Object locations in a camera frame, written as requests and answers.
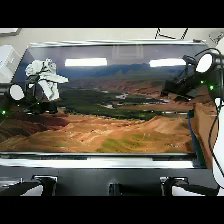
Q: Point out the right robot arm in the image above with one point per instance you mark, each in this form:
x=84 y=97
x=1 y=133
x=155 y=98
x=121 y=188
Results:
x=204 y=63

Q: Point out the pale beige garment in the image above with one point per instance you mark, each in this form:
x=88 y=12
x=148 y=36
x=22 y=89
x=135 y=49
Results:
x=46 y=76

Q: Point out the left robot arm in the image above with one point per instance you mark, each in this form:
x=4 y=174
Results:
x=16 y=92

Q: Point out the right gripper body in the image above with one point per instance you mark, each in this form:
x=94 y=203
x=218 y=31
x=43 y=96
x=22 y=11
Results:
x=178 y=89

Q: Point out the white box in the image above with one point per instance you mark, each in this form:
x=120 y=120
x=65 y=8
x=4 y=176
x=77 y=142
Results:
x=8 y=63

